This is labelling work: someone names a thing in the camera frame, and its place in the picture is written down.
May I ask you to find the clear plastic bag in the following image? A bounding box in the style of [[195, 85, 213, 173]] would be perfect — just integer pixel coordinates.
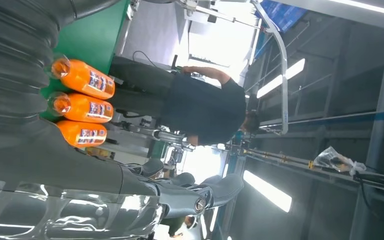
[[312, 146, 367, 177]]

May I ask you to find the seated person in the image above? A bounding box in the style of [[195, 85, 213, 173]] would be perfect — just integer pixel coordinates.
[[160, 215, 197, 238]]

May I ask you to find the white light strip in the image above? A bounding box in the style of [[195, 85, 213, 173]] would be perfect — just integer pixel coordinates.
[[256, 58, 306, 99], [242, 169, 293, 214]]

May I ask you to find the white curved gantry bar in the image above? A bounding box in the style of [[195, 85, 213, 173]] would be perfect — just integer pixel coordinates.
[[249, 0, 290, 136]]

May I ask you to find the black hanging cable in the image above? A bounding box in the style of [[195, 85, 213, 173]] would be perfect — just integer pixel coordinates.
[[353, 171, 384, 221]]

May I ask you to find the blue board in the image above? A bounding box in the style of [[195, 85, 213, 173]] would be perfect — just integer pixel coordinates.
[[260, 0, 308, 33]]

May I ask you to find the standing person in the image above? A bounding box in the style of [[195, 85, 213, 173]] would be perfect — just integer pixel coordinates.
[[107, 55, 262, 147]]

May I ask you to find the orange juice bottle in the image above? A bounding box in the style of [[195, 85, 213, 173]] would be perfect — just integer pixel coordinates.
[[45, 55, 116, 101], [47, 92, 115, 124], [55, 119, 108, 149]]

